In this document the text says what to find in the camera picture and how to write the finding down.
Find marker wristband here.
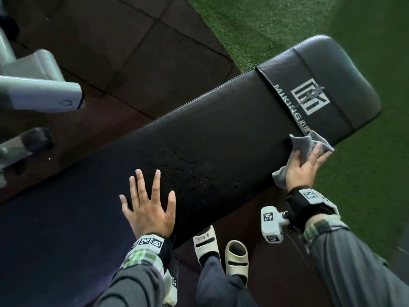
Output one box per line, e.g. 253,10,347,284
127,234,175,269
286,185,340,234

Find cream foam slipper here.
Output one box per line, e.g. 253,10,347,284
193,225,221,269
225,240,249,287

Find grey gym machine frame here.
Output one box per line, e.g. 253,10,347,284
0,0,86,189

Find person's right hand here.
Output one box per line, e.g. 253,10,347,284
285,143,333,193

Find left marker wristband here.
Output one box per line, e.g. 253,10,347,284
127,234,175,269

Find grey cleaning cloth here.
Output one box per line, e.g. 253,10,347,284
271,130,335,190

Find person's dark trousers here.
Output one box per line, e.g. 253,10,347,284
194,255,259,307

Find black padded bench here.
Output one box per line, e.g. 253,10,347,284
0,35,383,307

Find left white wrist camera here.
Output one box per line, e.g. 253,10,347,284
162,268,179,307

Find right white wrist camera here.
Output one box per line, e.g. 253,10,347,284
260,206,291,244

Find right marker wristband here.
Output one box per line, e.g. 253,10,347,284
286,185,340,234

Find person's left hand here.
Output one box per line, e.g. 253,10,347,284
119,169,177,239

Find person's right forearm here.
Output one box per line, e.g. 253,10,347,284
302,215,409,307

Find person's left forearm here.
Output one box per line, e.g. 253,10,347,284
94,249,167,307

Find thin black cable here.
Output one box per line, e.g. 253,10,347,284
284,225,312,269

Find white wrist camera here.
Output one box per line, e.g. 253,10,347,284
162,268,179,307
260,206,291,244

